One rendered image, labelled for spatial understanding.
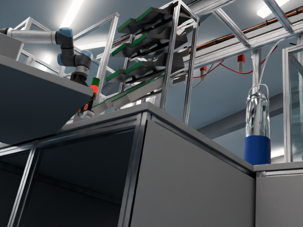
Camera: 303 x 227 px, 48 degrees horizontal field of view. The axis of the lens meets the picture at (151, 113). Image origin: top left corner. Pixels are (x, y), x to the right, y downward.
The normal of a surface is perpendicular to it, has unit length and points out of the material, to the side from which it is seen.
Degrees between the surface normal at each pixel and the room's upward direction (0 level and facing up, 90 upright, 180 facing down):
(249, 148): 90
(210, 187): 90
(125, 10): 180
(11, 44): 90
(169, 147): 90
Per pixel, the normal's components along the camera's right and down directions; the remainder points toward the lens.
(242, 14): -0.15, 0.90
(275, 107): -0.87, -0.32
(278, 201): -0.67, -0.40
